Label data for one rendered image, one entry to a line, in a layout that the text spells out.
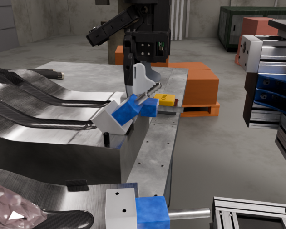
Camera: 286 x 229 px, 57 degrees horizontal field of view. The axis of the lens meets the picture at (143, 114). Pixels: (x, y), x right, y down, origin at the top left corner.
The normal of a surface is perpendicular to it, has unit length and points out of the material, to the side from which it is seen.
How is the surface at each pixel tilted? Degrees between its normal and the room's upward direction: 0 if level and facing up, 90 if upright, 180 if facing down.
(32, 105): 24
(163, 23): 90
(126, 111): 90
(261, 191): 0
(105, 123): 90
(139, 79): 80
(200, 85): 90
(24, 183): 29
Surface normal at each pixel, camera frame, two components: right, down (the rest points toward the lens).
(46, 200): 0.35, -0.87
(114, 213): 0.00, -0.91
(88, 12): -0.16, 0.40
